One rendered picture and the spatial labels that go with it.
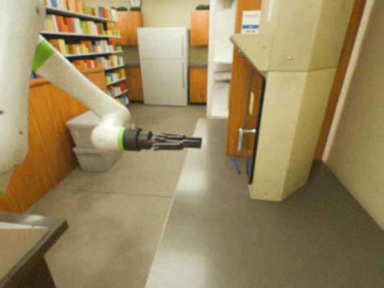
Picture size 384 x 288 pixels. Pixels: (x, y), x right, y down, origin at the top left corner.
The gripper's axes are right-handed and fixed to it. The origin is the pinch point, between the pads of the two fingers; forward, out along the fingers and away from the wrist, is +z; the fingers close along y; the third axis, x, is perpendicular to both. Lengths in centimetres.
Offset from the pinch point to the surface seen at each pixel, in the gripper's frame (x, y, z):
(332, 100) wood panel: -10, 32, 60
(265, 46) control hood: -33.1, -4.7, 21.2
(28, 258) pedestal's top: 20, -39, -41
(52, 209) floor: 116, 76, -149
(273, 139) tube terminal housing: -4.8, -4.9, 28.0
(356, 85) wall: -17, 28, 66
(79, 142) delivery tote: 76, 148, -155
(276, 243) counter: 20.2, -25.7, 28.4
